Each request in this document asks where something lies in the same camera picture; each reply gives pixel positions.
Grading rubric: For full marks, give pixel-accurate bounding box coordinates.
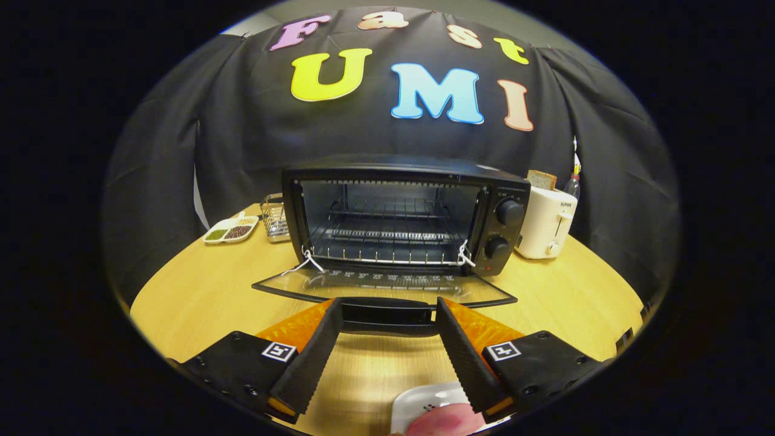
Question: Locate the black backdrop cloth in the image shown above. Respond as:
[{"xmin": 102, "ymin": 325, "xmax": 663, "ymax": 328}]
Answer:
[{"xmin": 103, "ymin": 6, "xmax": 679, "ymax": 303}]

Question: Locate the white pop-up toaster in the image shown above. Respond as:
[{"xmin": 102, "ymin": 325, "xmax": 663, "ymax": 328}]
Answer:
[{"xmin": 515, "ymin": 185, "xmax": 578, "ymax": 260}]

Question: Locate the black toaster oven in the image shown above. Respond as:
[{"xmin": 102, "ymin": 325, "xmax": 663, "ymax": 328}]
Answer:
[{"xmin": 252, "ymin": 154, "xmax": 532, "ymax": 337}]

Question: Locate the white divided dish with beans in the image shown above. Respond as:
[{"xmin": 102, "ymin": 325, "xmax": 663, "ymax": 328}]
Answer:
[{"xmin": 202, "ymin": 218, "xmax": 260, "ymax": 244}]

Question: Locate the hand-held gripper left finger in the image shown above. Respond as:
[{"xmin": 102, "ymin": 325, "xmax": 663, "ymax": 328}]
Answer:
[{"xmin": 167, "ymin": 298, "xmax": 345, "ymax": 424}]

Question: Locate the wire mesh basket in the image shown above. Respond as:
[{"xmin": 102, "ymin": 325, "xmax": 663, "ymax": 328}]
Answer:
[{"xmin": 260, "ymin": 193, "xmax": 291, "ymax": 243}]

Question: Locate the white square plate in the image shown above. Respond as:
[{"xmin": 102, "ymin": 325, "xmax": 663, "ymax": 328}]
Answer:
[{"xmin": 391, "ymin": 381, "xmax": 512, "ymax": 435}]

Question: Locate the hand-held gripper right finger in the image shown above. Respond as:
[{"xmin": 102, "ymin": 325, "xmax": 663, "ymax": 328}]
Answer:
[{"xmin": 435, "ymin": 297, "xmax": 606, "ymax": 424}]

